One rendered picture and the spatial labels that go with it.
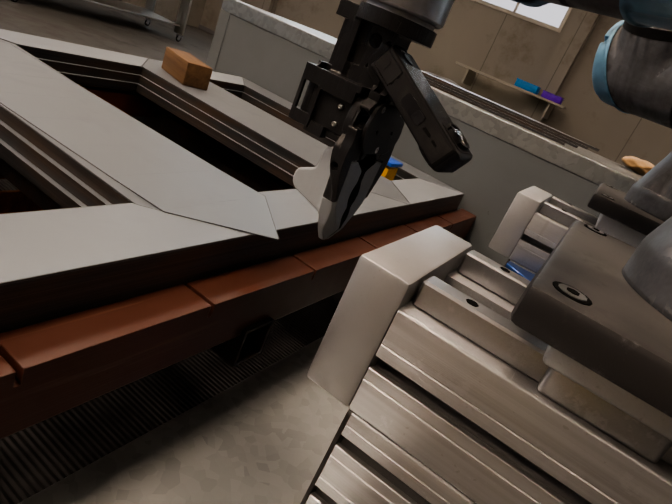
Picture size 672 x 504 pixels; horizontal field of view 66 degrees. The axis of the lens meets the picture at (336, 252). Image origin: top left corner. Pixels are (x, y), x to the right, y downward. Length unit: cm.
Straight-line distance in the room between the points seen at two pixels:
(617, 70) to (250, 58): 109
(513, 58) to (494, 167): 760
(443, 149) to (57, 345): 33
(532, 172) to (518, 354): 100
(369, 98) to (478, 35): 860
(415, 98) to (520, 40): 845
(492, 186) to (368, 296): 102
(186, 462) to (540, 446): 37
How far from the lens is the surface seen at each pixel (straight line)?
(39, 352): 42
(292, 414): 65
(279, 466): 59
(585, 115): 864
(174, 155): 75
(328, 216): 49
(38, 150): 70
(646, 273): 30
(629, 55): 83
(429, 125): 44
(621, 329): 22
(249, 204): 66
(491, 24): 903
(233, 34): 170
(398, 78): 46
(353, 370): 31
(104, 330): 45
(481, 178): 130
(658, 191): 78
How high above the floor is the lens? 110
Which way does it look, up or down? 22 degrees down
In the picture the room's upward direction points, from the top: 23 degrees clockwise
